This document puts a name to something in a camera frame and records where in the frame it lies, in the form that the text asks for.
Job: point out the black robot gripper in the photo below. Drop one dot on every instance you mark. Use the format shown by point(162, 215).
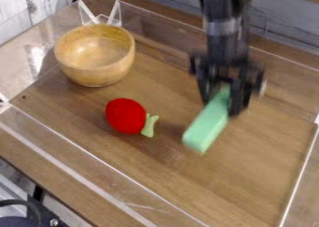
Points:
point(224, 63)

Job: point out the green rectangular block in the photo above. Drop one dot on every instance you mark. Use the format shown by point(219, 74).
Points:
point(208, 124)

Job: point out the brown wooden bowl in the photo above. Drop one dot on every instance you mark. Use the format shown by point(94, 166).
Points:
point(96, 54)

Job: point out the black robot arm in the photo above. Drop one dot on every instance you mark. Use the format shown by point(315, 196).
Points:
point(226, 18)

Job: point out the red plush tomato toy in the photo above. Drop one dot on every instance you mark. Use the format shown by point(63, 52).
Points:
point(127, 117)

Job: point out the clear acrylic tray barrier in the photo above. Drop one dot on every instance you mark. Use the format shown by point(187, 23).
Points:
point(135, 181)

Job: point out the black clamp under table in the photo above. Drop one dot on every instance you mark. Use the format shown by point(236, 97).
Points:
point(48, 217)

